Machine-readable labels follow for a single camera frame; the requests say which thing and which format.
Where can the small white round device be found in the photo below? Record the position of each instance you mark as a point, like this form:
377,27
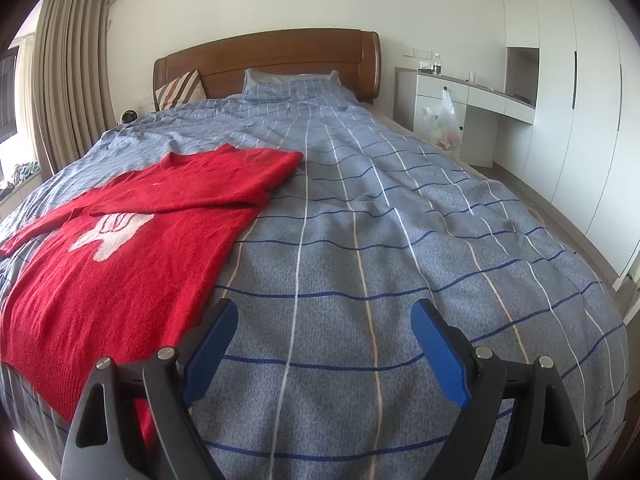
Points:
129,116

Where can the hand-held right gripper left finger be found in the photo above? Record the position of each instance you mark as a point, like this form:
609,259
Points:
210,350

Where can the white wall switch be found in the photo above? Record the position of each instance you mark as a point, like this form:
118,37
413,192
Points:
417,51

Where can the beige curtain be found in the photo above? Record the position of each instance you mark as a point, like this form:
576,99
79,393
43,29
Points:
70,85

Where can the white wardrobe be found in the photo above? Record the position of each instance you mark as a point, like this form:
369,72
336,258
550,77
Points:
575,135

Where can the wooden bed headboard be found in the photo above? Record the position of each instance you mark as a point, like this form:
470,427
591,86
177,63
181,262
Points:
280,55

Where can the white desk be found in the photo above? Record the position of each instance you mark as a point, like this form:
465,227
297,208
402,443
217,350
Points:
490,100

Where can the dark framed window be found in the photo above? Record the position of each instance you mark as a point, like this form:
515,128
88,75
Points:
7,95

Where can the red sweater with white animal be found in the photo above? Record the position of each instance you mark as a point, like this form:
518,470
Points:
125,285

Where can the striped pillow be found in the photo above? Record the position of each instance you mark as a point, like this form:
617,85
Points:
180,89

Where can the clear plastic bag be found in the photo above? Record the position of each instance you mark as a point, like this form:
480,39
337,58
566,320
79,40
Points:
440,120

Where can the clear plastic bottle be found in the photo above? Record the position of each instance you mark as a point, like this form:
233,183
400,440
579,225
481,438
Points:
437,64

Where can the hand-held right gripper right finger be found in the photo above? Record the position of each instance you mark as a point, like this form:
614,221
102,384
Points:
440,350

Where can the grey pillow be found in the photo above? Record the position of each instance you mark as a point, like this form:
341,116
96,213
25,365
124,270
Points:
260,77

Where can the blue checked blanket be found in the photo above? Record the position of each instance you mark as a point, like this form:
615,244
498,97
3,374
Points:
400,260

